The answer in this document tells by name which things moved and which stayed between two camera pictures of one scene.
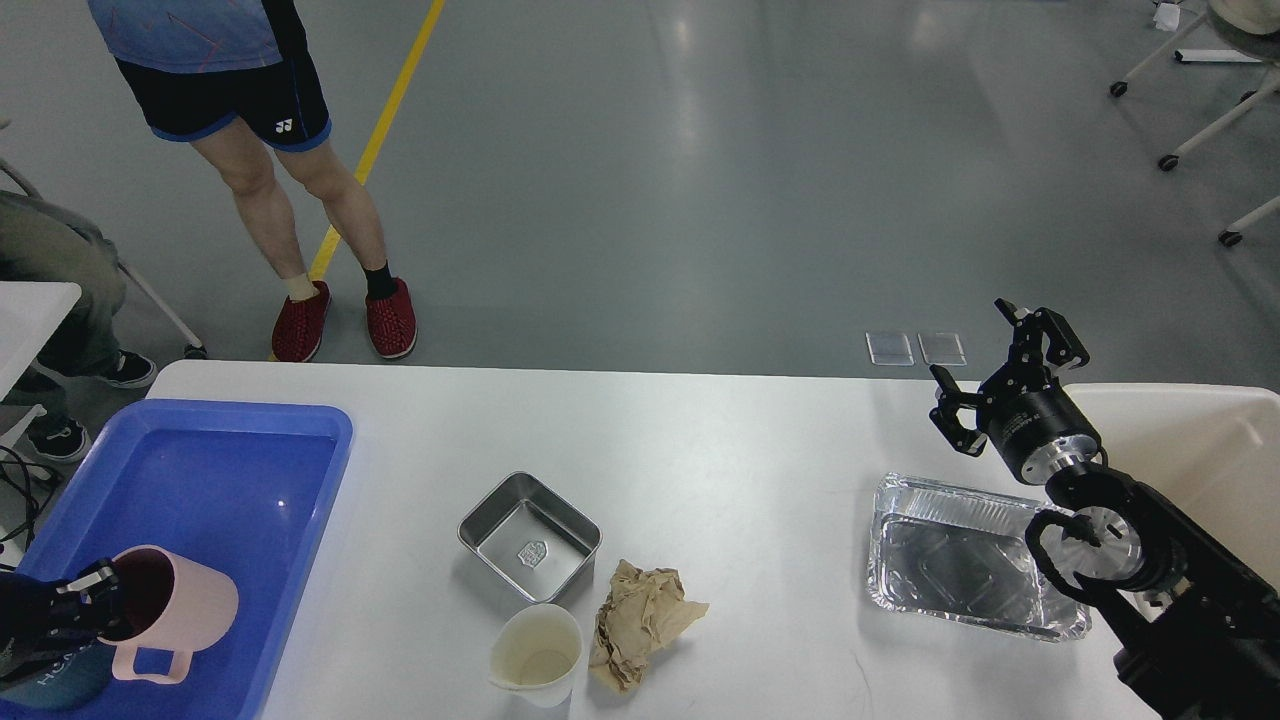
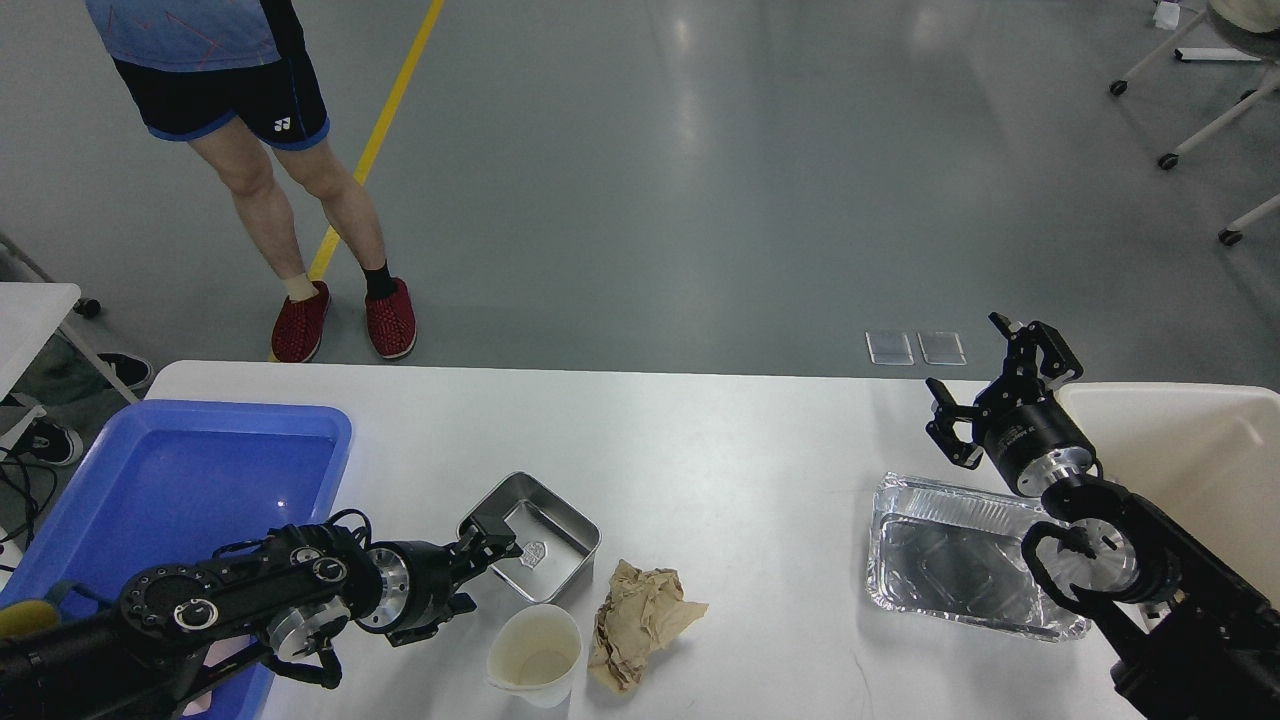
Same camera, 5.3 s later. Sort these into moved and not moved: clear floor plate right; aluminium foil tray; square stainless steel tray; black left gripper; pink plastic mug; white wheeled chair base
Moved: black left gripper; pink plastic mug
Not moved: white wheeled chair base; square stainless steel tray; clear floor plate right; aluminium foil tray
